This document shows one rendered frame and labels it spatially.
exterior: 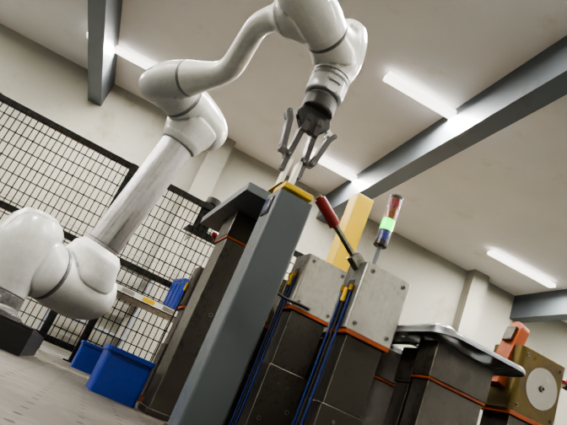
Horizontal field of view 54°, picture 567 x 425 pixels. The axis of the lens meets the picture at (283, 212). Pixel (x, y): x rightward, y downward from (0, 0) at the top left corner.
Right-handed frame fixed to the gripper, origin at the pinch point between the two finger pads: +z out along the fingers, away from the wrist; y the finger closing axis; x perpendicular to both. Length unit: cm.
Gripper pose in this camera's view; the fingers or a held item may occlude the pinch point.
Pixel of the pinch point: (288, 174)
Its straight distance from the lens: 120.1
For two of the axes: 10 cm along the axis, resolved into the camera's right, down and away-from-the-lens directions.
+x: -3.7, 2.0, 9.1
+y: 8.5, 4.6, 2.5
